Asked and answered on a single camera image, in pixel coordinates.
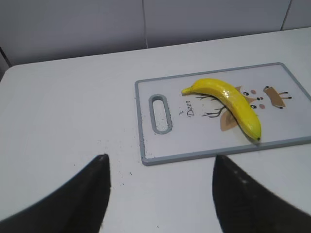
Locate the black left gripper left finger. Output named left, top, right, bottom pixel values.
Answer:
left=0, top=154, right=111, bottom=233

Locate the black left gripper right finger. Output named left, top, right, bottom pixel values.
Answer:
left=212, top=155, right=311, bottom=233

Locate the yellow plastic banana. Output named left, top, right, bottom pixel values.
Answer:
left=181, top=78, right=261, bottom=141

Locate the white grey-rimmed cutting board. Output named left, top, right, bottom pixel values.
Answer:
left=135, top=63, right=311, bottom=166

